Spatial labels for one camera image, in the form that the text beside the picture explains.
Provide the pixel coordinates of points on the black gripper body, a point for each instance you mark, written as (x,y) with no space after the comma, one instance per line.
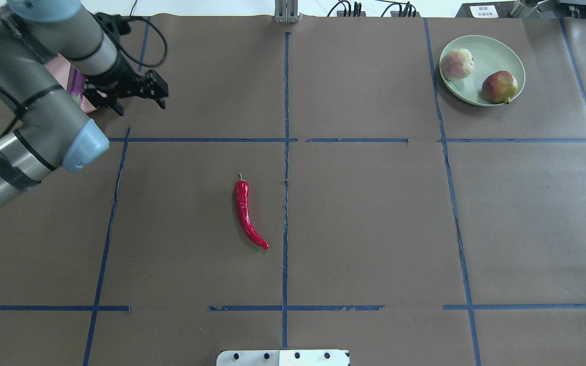
(118,76)

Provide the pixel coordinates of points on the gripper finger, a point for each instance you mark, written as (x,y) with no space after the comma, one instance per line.
(109,103)

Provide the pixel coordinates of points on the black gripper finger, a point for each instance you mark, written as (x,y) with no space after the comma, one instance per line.
(152,86)

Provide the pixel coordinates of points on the red chili pepper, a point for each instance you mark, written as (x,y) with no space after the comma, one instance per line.
(241,197)

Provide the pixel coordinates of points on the pink green peach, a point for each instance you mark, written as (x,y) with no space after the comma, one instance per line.
(457,64)

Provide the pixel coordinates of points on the purple eggplant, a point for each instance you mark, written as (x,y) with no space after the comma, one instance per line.
(75,84)

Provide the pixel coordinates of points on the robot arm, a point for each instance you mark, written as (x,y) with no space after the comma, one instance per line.
(55,132)

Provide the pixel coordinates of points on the pink plate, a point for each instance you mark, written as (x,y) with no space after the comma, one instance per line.
(59,68)

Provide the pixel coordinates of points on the green plate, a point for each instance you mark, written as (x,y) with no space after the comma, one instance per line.
(490,56)

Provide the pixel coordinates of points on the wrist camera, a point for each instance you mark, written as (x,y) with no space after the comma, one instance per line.
(116,25)

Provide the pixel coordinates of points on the aluminium frame post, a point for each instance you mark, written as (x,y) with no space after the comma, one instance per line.
(286,11)

